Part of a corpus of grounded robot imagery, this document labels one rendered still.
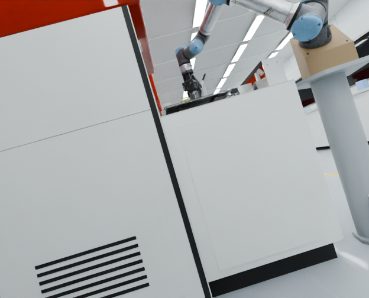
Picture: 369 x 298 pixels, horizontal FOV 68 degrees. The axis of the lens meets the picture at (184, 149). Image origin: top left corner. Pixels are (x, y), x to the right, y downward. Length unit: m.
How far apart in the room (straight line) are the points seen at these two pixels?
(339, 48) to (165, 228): 1.14
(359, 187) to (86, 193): 1.20
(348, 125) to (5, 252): 1.50
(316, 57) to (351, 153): 0.48
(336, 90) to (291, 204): 0.58
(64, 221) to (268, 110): 0.94
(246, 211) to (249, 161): 0.22
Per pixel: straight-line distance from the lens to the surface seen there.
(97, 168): 1.03
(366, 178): 1.53
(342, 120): 1.49
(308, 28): 1.36
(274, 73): 1.41
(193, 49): 1.64
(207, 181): 1.20
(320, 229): 1.38
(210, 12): 1.64
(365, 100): 5.20
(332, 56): 1.52
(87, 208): 1.05
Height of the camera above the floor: 0.60
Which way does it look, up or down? 3 degrees up
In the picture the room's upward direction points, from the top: 16 degrees counter-clockwise
